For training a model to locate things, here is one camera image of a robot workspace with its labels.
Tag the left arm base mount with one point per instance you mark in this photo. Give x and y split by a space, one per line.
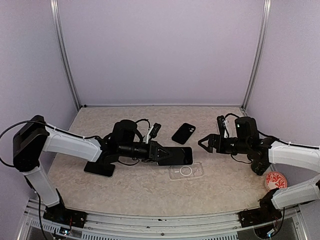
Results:
65 216

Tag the right aluminium corner post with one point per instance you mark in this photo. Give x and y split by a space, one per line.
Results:
258 53

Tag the aluminium front rail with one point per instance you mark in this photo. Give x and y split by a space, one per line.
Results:
220 226

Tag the aluminium corner post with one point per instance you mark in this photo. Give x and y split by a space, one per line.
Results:
54 5
258 53

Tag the left aluminium corner post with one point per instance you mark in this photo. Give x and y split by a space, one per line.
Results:
54 5

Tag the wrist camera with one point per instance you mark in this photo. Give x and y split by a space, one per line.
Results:
152 133
222 124

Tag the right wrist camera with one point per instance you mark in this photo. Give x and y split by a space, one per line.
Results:
222 124

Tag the red white patterned coaster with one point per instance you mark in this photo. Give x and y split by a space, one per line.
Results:
274 180

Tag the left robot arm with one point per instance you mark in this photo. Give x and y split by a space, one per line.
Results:
36 136

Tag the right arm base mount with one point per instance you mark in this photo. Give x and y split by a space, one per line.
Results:
265 213

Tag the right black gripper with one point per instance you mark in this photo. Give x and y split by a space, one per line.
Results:
213 137

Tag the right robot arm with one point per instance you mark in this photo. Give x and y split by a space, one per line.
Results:
266 151

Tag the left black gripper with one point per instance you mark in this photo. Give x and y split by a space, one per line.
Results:
154 147

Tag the black cup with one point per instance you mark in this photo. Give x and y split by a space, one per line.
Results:
259 167

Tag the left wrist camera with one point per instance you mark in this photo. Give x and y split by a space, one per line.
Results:
152 133

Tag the black phone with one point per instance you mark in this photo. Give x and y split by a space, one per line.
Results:
100 169
180 156

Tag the dark phone case underneath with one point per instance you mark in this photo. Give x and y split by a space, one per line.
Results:
183 133

